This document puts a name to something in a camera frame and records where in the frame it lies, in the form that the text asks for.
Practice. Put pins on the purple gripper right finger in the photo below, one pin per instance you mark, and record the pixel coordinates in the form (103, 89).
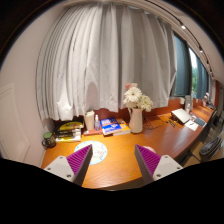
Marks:
(154, 167)

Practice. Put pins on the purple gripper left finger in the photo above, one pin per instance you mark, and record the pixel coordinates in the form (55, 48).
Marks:
(73, 167)

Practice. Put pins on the pink computer mouse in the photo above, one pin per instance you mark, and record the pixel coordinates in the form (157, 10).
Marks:
(149, 148)

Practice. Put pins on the round light mouse pad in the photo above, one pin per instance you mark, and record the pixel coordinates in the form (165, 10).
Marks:
(98, 148)

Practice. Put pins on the stack of dark books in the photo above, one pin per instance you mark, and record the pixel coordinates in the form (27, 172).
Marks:
(74, 136)

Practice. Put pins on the green lidded mug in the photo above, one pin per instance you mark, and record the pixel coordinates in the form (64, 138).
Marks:
(48, 140)

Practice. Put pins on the yellow black bag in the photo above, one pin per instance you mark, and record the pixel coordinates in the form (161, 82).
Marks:
(69, 126)

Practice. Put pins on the orange book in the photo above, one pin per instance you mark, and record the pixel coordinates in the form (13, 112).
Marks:
(124, 127)

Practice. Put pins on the white ceramic vase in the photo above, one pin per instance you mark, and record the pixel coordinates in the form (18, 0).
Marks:
(136, 120)

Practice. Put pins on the clear sanitizer bottle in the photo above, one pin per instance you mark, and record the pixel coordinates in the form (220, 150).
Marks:
(97, 123)

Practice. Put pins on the white cylindrical container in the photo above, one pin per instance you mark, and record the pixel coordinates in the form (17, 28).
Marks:
(89, 120)

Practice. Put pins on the blue book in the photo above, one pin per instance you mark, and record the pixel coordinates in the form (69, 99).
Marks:
(110, 126)

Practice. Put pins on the white paper sheet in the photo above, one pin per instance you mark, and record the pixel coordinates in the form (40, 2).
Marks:
(192, 125)

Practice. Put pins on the dark tablet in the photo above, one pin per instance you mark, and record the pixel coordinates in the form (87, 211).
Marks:
(200, 122)

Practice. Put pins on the black office chair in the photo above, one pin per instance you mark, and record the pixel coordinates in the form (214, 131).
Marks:
(213, 145)

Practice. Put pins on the white and pink flowers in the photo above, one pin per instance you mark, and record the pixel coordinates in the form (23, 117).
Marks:
(135, 99)

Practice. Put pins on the white desk appliance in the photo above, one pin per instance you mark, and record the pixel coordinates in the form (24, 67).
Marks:
(188, 103)

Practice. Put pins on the white curtain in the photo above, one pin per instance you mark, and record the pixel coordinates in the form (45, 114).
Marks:
(93, 50)

